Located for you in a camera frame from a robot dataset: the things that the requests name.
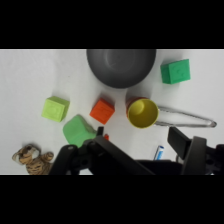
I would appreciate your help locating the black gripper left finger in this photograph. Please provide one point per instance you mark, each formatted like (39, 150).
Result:
(100, 156)

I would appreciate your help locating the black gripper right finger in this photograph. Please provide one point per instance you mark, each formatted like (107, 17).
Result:
(196, 156)

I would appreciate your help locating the blue pen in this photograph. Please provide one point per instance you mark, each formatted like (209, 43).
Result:
(160, 151)

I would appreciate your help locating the green soft block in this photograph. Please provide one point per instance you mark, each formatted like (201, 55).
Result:
(77, 131)

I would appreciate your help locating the orange cube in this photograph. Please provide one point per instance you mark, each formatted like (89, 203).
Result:
(102, 111)

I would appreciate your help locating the yellow and orange cup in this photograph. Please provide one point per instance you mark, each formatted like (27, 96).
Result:
(143, 115)

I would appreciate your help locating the lime green cube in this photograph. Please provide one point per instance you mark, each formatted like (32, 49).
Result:
(55, 109)

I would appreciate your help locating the tiger plush toy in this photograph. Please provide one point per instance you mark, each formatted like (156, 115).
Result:
(31, 159)

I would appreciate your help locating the dark green cube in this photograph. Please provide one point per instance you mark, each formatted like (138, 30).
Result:
(175, 71)

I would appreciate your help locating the grey bowl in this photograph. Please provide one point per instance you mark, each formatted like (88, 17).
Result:
(121, 66)

